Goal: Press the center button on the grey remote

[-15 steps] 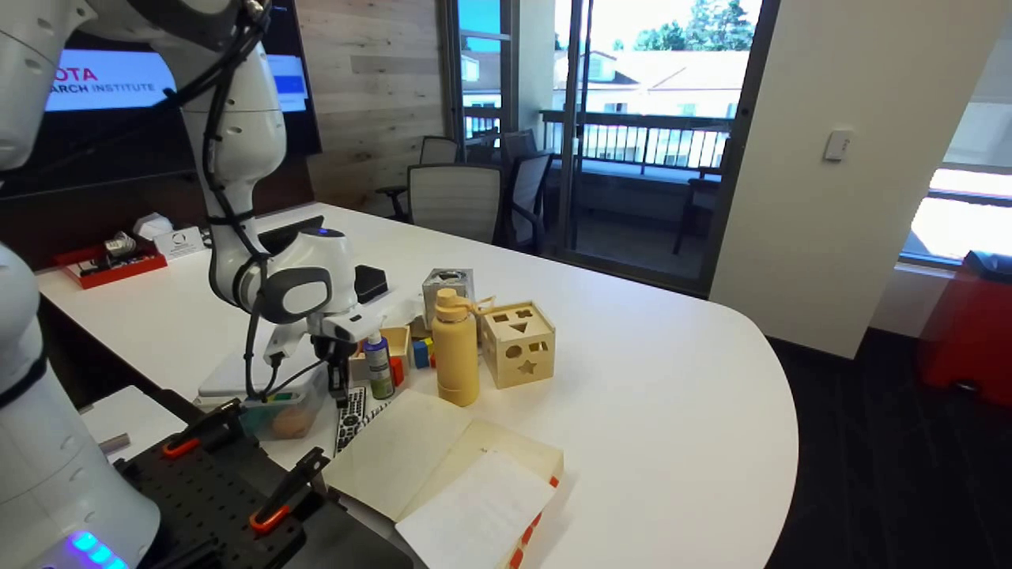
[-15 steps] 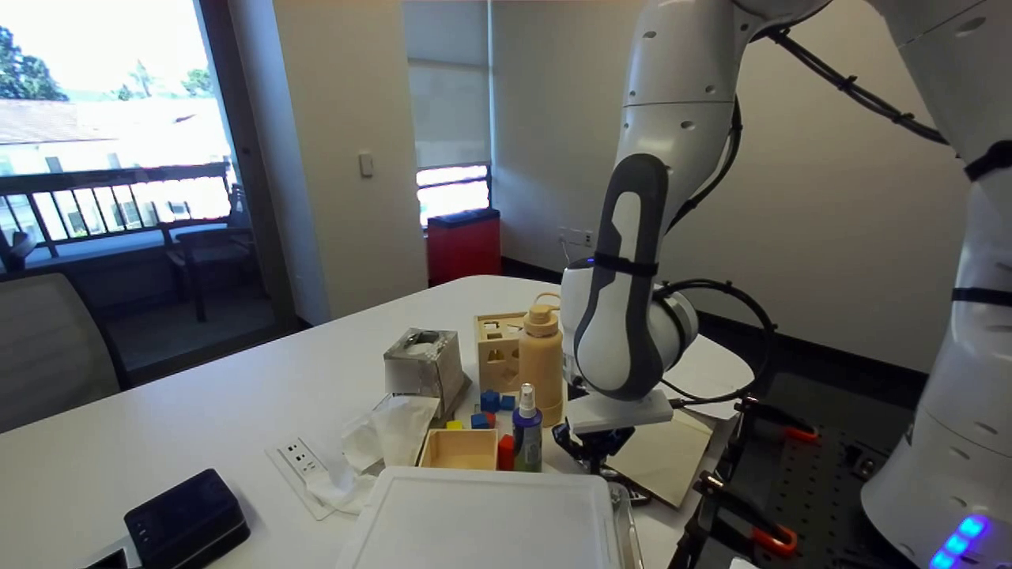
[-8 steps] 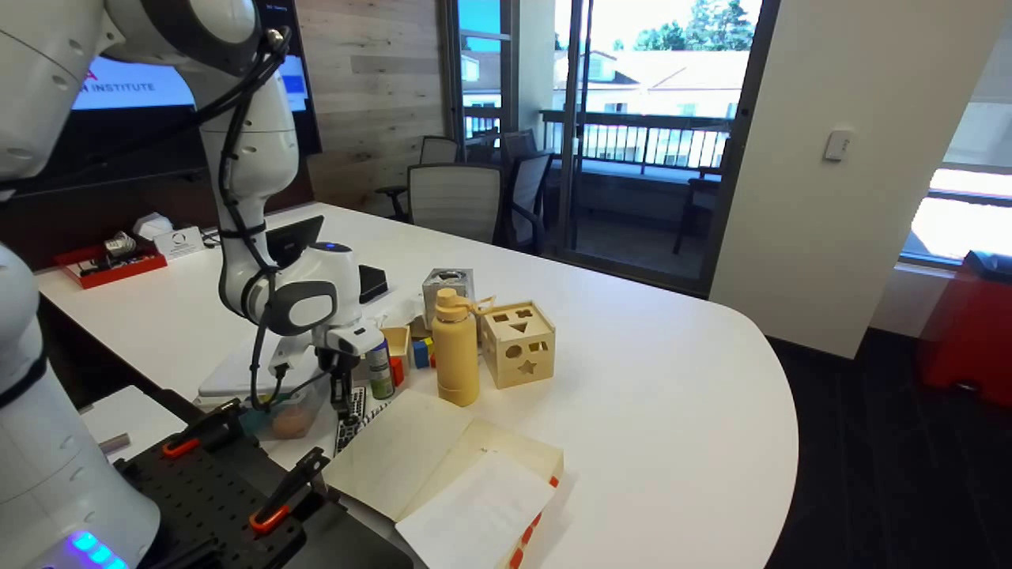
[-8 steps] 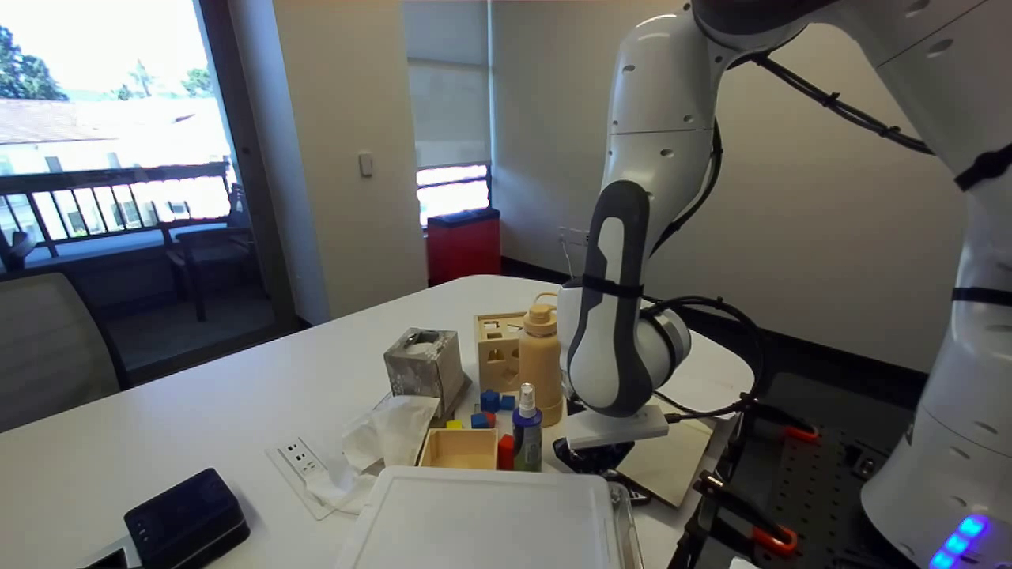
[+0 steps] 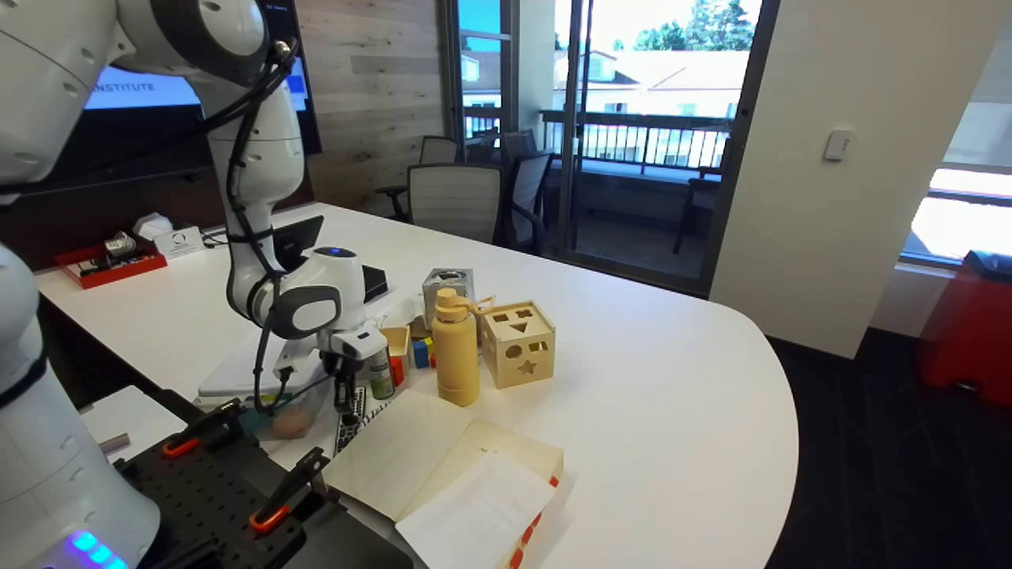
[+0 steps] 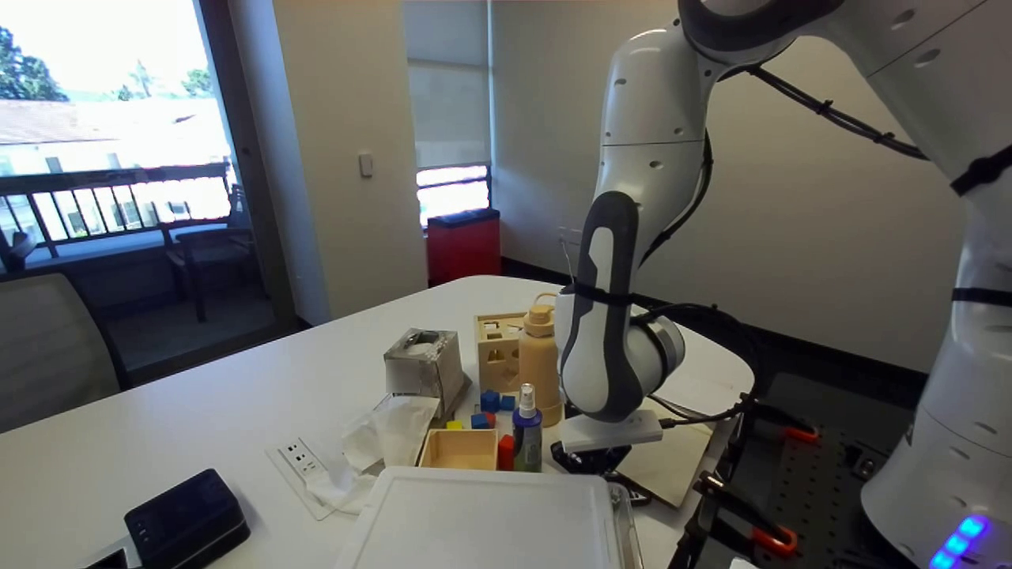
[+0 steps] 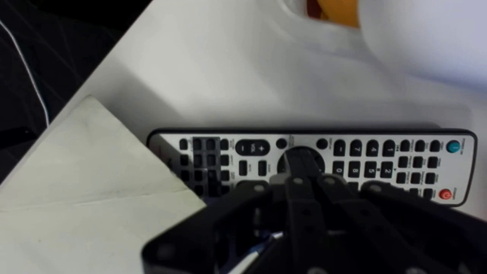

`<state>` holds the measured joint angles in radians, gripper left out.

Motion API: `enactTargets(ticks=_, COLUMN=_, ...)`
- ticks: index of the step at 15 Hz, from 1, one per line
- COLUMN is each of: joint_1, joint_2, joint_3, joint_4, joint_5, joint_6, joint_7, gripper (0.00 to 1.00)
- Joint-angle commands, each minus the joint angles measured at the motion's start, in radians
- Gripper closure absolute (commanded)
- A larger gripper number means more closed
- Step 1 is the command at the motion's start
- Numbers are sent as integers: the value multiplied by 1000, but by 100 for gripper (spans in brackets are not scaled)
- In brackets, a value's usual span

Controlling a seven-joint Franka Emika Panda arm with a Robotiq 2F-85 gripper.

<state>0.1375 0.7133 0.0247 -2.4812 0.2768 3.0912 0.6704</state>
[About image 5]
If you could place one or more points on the dark balcony chair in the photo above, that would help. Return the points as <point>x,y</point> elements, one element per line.
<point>697,206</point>

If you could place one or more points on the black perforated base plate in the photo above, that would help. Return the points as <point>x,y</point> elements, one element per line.
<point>211,496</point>

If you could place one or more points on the blue toy block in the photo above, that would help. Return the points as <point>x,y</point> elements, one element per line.
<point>423,354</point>

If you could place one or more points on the black flat case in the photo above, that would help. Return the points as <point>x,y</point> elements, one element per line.
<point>375,284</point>

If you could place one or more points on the white small device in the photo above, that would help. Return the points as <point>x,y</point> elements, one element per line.
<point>168,236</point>

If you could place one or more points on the open white book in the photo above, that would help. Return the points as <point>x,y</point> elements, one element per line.
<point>445,475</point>

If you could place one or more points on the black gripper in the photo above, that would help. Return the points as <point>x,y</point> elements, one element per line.
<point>350,379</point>

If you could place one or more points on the red toy block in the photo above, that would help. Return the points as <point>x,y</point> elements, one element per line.
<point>397,371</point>

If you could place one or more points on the clear container with white lid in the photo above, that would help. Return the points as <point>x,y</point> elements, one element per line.
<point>224,380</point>

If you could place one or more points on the grey white small box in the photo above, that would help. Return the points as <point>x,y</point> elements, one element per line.
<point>446,279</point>

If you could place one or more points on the red cabinet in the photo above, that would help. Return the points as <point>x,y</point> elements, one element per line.
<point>968,334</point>

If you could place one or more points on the white wall light switch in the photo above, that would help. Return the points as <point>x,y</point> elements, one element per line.
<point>837,144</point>

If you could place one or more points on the balcony railing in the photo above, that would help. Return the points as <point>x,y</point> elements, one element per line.
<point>632,137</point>

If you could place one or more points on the orange round object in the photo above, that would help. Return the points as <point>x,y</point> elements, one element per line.
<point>292,419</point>

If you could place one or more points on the yellow water bottle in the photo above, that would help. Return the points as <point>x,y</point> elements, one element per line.
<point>456,353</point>

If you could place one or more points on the black tablet on stand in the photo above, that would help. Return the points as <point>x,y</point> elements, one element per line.
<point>304,236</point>

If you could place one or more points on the grey mesh office chair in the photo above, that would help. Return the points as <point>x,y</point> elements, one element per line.
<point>454,201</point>

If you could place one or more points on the small green glue bottle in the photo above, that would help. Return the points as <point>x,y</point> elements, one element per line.
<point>379,379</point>

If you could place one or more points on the black orange clamp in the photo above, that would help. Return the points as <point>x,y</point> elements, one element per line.
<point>199,431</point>
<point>289,492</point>

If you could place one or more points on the wall television screen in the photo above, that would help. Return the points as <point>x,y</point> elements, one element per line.
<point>160,137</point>

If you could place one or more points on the wooden shape sorter cube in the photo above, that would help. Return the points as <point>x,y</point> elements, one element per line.
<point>518,342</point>

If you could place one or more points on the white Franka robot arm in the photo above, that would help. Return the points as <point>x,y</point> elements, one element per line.
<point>63,65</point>

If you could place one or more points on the black office chair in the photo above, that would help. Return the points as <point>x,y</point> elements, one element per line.
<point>525,193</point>

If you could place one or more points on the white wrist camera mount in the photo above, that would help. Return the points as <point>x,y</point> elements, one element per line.
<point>360,342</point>

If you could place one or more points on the red tray with parts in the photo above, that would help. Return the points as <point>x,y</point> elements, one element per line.
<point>114,263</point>

